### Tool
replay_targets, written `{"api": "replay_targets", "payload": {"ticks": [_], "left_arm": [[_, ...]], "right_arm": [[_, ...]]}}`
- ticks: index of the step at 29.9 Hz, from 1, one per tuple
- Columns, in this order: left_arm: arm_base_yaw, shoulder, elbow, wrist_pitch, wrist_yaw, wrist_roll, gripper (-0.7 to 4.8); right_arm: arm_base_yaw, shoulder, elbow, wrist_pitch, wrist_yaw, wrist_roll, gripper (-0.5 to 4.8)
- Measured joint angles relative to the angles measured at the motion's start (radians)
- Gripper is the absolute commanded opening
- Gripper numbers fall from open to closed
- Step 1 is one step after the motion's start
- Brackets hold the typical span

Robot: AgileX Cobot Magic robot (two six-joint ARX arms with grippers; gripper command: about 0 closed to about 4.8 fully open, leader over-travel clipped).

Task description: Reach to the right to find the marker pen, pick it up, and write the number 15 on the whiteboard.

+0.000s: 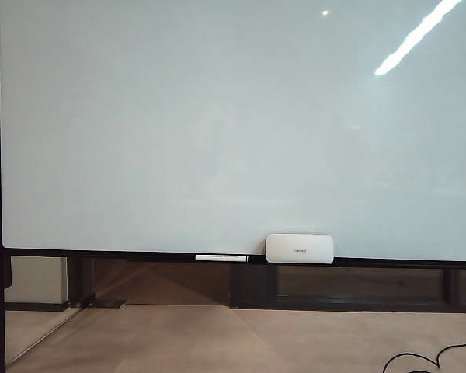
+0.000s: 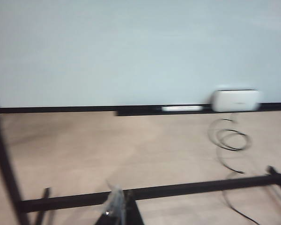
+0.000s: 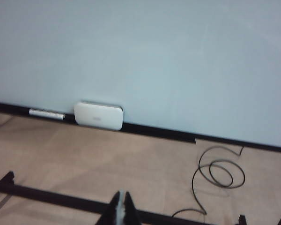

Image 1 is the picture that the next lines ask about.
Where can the dark door post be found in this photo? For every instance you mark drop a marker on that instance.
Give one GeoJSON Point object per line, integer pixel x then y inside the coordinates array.
{"type": "Point", "coordinates": [81, 279]}

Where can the white glass whiteboard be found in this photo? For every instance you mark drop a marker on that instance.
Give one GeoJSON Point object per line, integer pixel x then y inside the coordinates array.
{"type": "Point", "coordinates": [178, 116]}

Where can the white marker with black cap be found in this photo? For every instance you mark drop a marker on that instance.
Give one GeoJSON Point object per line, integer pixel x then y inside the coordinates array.
{"type": "Point", "coordinates": [217, 257]}

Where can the dark low cabinet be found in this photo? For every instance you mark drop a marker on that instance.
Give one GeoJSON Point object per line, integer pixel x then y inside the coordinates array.
{"type": "Point", "coordinates": [252, 287]}

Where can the white whiteboard eraser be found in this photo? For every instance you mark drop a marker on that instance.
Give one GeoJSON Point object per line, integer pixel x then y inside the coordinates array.
{"type": "Point", "coordinates": [295, 248]}

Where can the black whiteboard pen tray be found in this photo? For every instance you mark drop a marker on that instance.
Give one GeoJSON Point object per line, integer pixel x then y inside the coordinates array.
{"type": "Point", "coordinates": [101, 253]}

